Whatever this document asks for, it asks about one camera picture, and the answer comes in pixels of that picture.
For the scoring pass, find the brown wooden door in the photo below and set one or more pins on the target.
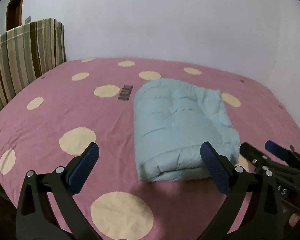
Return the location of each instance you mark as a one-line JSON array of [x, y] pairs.
[[15, 12]]

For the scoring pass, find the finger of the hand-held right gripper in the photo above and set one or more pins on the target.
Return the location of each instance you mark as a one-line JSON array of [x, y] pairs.
[[252, 155], [276, 148]]

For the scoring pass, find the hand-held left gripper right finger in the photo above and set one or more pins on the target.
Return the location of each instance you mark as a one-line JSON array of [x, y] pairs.
[[213, 166]]

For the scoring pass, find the striped padded headboard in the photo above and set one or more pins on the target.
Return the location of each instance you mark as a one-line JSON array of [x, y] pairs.
[[22, 57]]

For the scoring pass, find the pink polka-dot bed sheet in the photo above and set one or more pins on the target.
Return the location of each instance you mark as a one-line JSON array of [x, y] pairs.
[[65, 110]]

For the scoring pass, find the light blue puffer jacket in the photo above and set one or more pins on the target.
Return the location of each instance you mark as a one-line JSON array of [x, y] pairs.
[[180, 120]]

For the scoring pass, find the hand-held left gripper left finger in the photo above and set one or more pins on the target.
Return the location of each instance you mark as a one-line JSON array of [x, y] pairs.
[[86, 166]]

